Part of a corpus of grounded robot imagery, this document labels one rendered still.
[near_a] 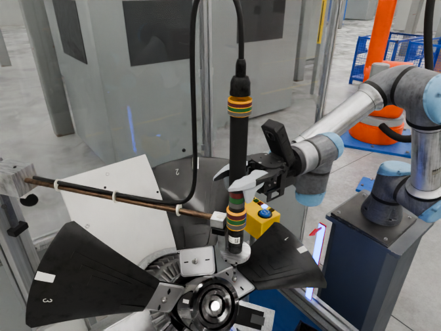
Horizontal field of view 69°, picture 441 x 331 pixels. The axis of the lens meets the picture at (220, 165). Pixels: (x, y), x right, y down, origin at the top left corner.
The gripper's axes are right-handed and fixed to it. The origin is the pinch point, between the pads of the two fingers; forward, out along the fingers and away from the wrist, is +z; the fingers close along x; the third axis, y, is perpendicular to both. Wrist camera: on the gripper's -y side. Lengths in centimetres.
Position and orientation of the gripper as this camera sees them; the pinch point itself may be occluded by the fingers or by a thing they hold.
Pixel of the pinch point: (226, 179)
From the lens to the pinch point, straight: 62.8
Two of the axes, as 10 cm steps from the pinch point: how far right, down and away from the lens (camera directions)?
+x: -6.1, -3.9, 6.9
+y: -0.1, 8.8, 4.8
